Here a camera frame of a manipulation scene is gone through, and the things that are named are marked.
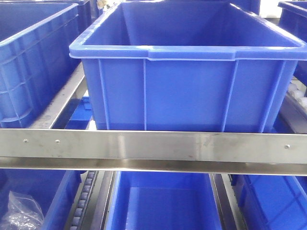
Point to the blue upper crate centre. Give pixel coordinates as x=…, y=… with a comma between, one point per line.
x=173, y=65

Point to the blue crate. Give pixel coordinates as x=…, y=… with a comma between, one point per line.
x=272, y=202
x=162, y=201
x=294, y=20
x=53, y=190
x=34, y=57
x=173, y=65

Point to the blue lower crate centre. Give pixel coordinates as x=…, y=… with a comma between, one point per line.
x=162, y=201

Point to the blue lower crate left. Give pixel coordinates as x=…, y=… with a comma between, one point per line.
x=53, y=190

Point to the roller track strip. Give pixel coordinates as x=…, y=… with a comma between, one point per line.
x=84, y=197

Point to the blue upper crate left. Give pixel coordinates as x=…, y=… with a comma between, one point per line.
x=34, y=57

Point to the blue lower crate right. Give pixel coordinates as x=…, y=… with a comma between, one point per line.
x=272, y=202

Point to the clear plastic bag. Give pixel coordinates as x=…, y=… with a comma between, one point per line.
x=23, y=213

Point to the blue upper crate right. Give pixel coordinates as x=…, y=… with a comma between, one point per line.
x=294, y=20

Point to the upper steel shelf rail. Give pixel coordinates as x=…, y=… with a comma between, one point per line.
x=161, y=151

